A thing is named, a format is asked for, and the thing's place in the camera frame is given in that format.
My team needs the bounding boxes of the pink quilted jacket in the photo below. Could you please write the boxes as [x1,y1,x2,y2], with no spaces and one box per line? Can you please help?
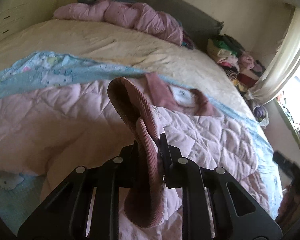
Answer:
[0,74,275,232]

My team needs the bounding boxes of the floral bag of clothes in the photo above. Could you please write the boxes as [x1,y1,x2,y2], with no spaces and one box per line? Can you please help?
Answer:
[252,105,269,129]

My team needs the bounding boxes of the pile of folded clothes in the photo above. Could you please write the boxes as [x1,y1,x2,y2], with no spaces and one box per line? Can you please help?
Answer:
[206,35,266,96]

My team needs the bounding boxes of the colourful clothes by headboard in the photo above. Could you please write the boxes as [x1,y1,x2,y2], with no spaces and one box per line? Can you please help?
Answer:
[181,30,196,50]

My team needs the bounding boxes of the light blue cartoon blanket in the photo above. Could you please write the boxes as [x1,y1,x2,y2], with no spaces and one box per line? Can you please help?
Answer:
[0,51,282,218]

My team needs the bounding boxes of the cream curtain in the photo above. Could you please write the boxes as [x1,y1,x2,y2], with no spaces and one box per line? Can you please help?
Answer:
[249,8,300,105]

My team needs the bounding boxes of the beige bed sheet mattress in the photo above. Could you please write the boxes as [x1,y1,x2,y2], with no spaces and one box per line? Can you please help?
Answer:
[0,20,254,119]

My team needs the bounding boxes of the dark grey headboard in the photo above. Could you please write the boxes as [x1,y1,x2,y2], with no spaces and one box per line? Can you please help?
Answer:
[133,0,223,52]

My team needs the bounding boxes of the pink quilted comforter at headboard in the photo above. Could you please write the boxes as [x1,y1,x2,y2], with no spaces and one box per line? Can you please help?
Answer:
[53,0,183,46]

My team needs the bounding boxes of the cream wardrobe with drawers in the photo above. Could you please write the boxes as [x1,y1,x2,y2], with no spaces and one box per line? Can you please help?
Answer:
[0,0,57,41]

